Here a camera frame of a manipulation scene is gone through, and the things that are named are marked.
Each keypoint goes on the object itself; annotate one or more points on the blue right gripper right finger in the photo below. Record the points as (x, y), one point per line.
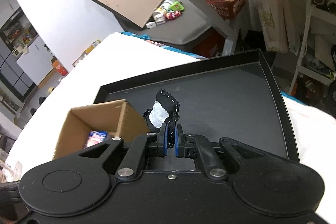
(179, 141)

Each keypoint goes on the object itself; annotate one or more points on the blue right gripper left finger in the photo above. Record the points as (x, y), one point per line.
(163, 140)

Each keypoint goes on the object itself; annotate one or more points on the black white fabric toy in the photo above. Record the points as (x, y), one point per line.
(165, 110)

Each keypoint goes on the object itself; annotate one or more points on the blue tissue pack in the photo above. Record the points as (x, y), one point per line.
(96, 137)

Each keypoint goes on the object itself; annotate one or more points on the brown cardboard box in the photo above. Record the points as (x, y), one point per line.
(118, 118)

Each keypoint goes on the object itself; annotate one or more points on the black tray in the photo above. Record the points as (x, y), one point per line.
(233, 96)

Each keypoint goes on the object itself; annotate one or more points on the white plastic bag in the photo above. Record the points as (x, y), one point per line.
(278, 26)

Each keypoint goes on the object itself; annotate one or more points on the white metal shelf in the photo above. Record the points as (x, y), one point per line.
(315, 59)

